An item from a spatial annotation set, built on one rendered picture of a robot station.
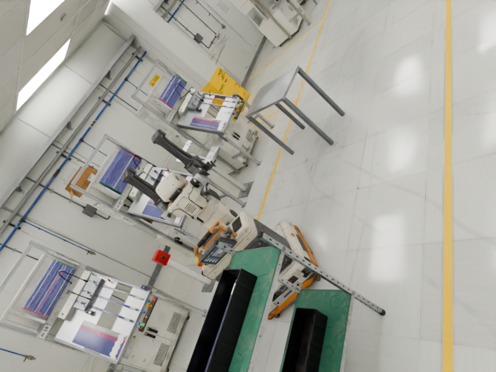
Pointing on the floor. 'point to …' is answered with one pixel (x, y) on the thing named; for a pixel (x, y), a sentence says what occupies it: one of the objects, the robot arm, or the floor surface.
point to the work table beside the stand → (274, 90)
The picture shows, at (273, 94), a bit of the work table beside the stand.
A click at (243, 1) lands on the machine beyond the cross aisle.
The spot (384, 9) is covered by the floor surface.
